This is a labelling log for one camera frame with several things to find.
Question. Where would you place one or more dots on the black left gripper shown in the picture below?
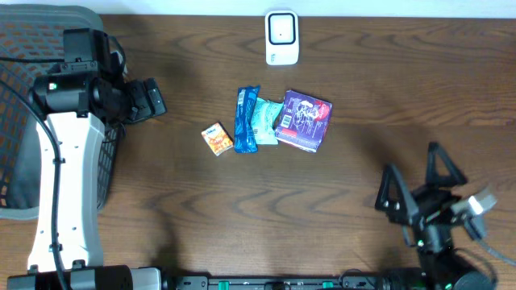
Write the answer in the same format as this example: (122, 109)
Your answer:
(149, 101)

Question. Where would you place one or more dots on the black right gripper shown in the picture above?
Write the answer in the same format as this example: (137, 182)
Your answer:
(426, 207)

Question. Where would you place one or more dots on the blue cookie pack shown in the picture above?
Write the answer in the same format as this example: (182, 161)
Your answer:
(245, 141)

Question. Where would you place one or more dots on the mint green snack packet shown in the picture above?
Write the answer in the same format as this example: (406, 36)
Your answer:
(263, 120)

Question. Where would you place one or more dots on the purple snack package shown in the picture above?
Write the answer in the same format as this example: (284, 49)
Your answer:
(303, 121)

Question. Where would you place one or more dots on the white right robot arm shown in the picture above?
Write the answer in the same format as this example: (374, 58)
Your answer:
(440, 265)

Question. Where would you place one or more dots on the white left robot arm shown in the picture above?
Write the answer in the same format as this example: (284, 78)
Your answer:
(74, 106)

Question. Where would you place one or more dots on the small orange box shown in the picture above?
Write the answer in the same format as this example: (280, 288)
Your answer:
(217, 139)

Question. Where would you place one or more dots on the grey mesh basket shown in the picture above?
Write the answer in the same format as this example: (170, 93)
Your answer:
(31, 40)

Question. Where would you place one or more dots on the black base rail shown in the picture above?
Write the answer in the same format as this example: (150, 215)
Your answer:
(352, 280)

